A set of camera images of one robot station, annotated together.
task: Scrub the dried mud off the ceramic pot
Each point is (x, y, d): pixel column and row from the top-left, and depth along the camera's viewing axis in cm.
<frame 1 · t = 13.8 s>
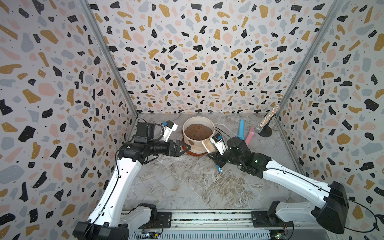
left hand: (185, 147, 67), fingers open
right hand: (210, 152, 74), fingers open
cream ceramic pot with soil: (196, 129, 99), point 12 cm above the table
terracotta saucer: (191, 153, 98), point 3 cm above the table
blue toy microphone: (241, 129, 114), on the table
pink toy microphone: (250, 136, 108), point 2 cm above the table
glitter silver microphone: (258, 129, 97), point 14 cm above the table
black microphone stand: (266, 131, 112), point 2 cm above the table

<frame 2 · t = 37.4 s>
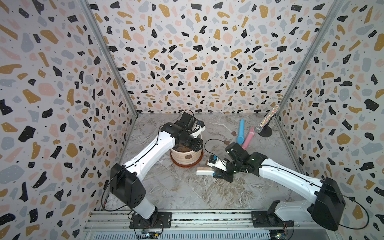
left hand: (200, 144, 79), fingers open
right hand: (215, 174, 76), fingers closed
cream ceramic pot with soil: (184, 155, 83), point 16 cm above the table
terracotta saucer: (189, 165, 93), point 2 cm above the table
white scrub brush: (204, 171, 75), point 18 cm above the table
brown mud chip: (234, 133, 112), on the table
the other named things where they were.

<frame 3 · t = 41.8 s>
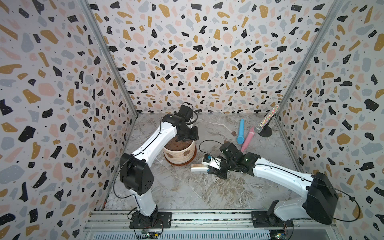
left hand: (197, 136, 83), fingers open
right hand: (209, 169, 78), fingers closed
cream ceramic pot with soil: (179, 156, 85), point 13 cm above the table
white scrub brush: (198, 167, 76), point 17 cm above the table
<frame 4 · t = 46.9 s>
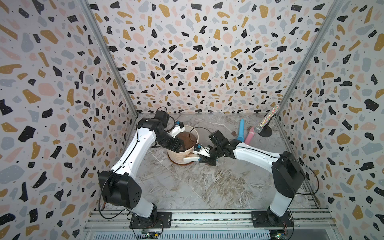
left hand: (181, 147, 78), fingers open
right hand: (201, 158, 85), fingers closed
white scrub brush: (191, 157, 83), point 15 cm above the table
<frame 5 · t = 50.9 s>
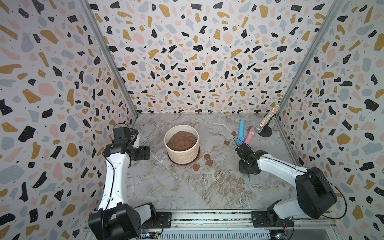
left hand: (139, 153, 78), fingers open
right hand: (244, 169, 89), fingers closed
brown mud chip 2: (227, 142, 108), on the table
brown mud chip 3: (207, 156, 100), on the table
brown mud chip 4: (209, 162, 98), on the table
brown mud chip 5: (196, 167, 95), on the table
